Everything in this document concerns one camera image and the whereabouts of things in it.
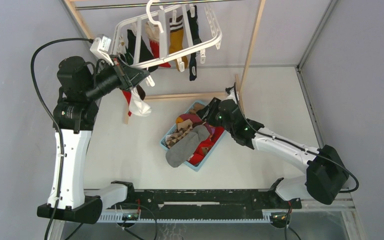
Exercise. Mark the red hanging sock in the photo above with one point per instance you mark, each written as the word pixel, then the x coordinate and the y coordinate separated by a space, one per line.
pixel 153 34

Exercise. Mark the red sock in basket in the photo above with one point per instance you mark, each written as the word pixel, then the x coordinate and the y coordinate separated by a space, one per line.
pixel 204 148

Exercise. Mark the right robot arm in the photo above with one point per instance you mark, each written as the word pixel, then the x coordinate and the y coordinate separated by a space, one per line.
pixel 324 173

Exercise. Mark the tan ribbed sock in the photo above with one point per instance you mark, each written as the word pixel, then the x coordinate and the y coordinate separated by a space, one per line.
pixel 197 108

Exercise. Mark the black mounting rail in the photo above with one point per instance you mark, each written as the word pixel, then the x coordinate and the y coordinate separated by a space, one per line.
pixel 209 204

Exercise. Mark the light blue plastic basket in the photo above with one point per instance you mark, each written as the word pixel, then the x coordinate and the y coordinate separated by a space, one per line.
pixel 171 130

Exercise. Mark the yellow mustard sock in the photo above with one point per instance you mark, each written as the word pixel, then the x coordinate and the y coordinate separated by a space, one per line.
pixel 176 34

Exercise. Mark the red santa sock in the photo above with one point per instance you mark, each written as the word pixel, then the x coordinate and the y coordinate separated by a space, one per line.
pixel 127 96

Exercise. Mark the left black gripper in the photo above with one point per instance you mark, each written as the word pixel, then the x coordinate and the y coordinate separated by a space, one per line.
pixel 128 77

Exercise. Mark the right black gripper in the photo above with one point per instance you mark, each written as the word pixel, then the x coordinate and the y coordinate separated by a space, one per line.
pixel 208 115

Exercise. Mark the white plastic clip hanger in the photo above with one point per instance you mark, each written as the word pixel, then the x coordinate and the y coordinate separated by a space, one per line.
pixel 128 35

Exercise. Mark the argyle brown sock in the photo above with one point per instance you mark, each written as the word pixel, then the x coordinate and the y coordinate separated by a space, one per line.
pixel 180 131

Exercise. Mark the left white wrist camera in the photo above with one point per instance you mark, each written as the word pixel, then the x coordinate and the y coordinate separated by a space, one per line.
pixel 100 48

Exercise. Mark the wooden drying rack frame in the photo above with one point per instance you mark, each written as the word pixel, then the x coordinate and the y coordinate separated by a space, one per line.
pixel 158 18

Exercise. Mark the white fluffy sock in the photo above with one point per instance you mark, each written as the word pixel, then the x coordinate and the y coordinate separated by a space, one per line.
pixel 137 106

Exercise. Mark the grey sock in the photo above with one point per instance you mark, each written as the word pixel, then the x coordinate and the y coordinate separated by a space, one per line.
pixel 185 148

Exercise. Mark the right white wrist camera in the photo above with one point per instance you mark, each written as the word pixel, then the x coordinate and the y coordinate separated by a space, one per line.
pixel 231 94

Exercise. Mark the purple striped sock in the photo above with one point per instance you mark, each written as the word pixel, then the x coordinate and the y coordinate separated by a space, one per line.
pixel 195 120

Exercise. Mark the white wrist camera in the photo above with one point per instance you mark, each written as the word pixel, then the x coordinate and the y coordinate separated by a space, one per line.
pixel 231 94
pixel 100 48

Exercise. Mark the black hanging sock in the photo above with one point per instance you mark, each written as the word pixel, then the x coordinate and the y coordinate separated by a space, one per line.
pixel 192 15

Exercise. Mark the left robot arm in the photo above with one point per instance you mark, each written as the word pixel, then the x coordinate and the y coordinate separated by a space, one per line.
pixel 73 119

